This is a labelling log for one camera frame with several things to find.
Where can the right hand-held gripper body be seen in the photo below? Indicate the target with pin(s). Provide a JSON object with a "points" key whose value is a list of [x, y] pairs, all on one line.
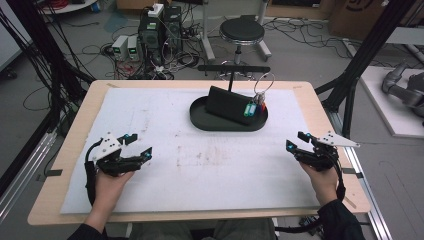
{"points": [[320, 158]]}

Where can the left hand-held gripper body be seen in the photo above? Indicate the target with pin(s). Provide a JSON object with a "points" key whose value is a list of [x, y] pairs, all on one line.
{"points": [[106, 146]]}

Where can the black oval tray with hanger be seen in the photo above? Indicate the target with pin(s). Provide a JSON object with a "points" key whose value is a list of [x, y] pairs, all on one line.
{"points": [[206, 120]]}

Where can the black phone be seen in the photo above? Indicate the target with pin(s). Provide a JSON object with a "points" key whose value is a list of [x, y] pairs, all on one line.
{"points": [[226, 104]]}

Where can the person's right hand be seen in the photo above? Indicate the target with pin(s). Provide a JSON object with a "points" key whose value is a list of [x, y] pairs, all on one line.
{"points": [[321, 185]]}

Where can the person's left hand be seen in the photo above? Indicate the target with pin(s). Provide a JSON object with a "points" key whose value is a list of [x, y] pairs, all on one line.
{"points": [[108, 188]]}

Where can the white table mat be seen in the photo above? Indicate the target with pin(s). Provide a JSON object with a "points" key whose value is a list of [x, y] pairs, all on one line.
{"points": [[166, 180]]}

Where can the black tape strip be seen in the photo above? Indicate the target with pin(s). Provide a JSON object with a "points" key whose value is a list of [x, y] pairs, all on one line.
{"points": [[53, 173], [353, 172]]}

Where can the person's grey trousers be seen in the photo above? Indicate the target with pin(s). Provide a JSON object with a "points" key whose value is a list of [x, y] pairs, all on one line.
{"points": [[160, 231]]}

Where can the white platform board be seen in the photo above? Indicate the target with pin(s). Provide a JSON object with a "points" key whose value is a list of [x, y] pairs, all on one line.
{"points": [[383, 110]]}

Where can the white power supply unit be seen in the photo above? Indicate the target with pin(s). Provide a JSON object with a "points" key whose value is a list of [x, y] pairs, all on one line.
{"points": [[119, 48], [133, 49]]}

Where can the black computer tower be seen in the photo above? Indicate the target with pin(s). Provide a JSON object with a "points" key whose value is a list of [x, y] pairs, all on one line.
{"points": [[150, 40], [172, 26]]}

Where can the black round stool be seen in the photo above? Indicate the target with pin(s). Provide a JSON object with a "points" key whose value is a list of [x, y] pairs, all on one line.
{"points": [[241, 30]]}

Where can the brown cardboard box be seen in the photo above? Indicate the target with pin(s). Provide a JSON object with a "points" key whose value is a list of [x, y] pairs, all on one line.
{"points": [[353, 16]]}

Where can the white power strip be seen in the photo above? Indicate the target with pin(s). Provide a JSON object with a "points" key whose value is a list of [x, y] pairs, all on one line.
{"points": [[155, 10]]}

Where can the aluminium rail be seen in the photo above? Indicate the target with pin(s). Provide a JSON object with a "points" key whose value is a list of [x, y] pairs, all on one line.
{"points": [[370, 200], [23, 173]]}

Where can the black metal frame post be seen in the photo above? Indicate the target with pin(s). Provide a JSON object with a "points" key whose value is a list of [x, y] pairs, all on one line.
{"points": [[366, 50]]}

